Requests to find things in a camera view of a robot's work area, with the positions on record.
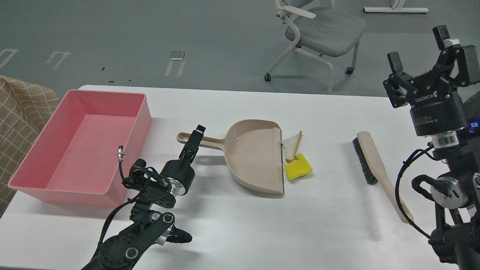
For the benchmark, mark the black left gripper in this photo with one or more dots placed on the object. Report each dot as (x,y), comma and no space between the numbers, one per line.
(179,172)

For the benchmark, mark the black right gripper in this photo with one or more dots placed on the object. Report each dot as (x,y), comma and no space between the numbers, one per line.
(435,104)

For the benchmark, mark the beige plastic dustpan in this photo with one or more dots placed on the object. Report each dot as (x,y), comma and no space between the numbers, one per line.
(252,150)

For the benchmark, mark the bread slice piece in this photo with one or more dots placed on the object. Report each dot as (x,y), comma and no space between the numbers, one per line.
(290,146)

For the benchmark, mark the beige hand brush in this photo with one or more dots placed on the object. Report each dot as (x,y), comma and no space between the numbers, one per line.
(375,172)

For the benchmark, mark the yellow sponge piece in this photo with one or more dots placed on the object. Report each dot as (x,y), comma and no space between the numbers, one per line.
(297,168)

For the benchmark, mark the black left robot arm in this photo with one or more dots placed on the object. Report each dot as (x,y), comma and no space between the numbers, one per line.
(149,227)

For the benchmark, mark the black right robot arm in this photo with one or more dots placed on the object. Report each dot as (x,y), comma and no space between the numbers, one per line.
(455,194)

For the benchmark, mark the pink plastic bin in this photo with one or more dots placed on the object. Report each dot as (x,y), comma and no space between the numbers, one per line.
(75,157)

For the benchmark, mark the white desk base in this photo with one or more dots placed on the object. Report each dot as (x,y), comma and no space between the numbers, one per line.
(397,6)

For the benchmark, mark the silver floor socket plate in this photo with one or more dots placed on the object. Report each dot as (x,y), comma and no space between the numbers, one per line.
(177,55)

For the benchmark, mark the grey office chair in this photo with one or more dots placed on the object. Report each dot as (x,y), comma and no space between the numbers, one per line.
(317,32)

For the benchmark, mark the beige checkered cloth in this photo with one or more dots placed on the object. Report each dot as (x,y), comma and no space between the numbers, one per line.
(25,109)

